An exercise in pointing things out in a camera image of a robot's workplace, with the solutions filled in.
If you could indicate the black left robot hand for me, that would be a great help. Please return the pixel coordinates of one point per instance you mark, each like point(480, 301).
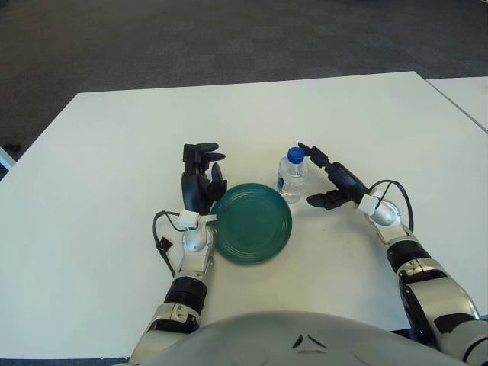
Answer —
point(194, 187)

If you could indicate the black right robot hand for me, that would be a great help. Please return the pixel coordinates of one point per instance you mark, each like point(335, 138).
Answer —
point(343, 179)

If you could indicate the clear bottle with blue cap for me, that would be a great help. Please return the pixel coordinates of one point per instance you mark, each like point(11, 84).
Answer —
point(291, 179)

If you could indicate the green round plate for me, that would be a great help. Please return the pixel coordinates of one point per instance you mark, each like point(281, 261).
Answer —
point(253, 225)

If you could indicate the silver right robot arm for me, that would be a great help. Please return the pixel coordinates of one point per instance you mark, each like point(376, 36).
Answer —
point(419, 274)

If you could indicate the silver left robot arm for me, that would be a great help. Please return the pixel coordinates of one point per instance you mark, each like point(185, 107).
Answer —
point(190, 248)

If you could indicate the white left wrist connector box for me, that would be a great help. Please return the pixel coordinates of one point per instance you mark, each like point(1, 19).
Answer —
point(188, 220)

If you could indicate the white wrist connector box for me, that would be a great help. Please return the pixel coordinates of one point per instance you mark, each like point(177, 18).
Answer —
point(188, 220)
point(368, 204)

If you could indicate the white right wrist connector box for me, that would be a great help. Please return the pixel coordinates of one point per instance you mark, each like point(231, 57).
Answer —
point(368, 204)

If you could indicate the grey robot torso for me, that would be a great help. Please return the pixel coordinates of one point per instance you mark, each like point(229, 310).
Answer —
point(267, 339)

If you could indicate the white furniture edge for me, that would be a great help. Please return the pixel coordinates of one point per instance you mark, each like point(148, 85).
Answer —
point(5, 162)

